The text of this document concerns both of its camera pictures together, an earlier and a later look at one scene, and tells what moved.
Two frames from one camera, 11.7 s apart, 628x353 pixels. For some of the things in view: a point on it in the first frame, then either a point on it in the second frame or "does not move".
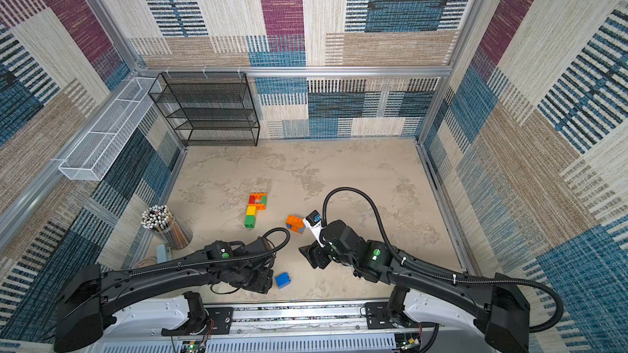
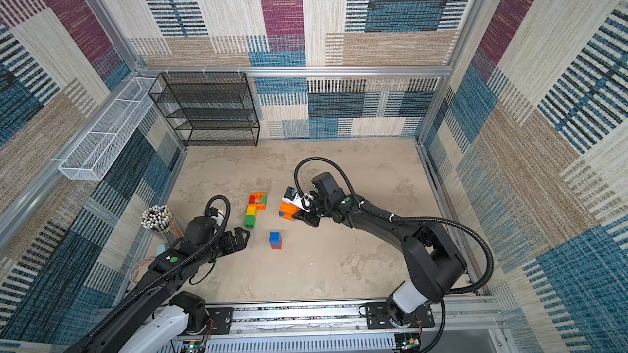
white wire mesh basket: [91, 154] does not move
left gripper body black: [260, 282] to [226, 247]
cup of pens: [173, 233] does not move
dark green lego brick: [249, 221] does not move
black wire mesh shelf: [208, 109] does not move
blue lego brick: [282, 279] to [275, 239]
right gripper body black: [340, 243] to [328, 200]
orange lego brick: [294, 221] to [288, 207]
